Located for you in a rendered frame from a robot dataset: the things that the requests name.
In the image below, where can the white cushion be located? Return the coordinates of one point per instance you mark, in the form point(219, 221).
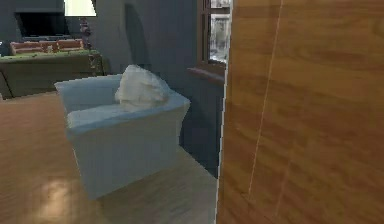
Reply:
point(141, 88)

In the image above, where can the brown framed window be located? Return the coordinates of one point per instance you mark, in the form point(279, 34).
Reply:
point(216, 36)

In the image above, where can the pale blue armchair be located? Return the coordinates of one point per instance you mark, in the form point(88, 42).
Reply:
point(120, 146)

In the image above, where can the brown wooden cupboard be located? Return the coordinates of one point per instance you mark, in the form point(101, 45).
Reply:
point(306, 113)

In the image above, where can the olive green sofa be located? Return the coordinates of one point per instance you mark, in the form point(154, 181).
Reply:
point(43, 71)

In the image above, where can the orange wooden bench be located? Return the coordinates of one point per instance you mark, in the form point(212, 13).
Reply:
point(40, 45)

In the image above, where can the black fireplace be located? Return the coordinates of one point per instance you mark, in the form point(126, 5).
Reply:
point(41, 24)

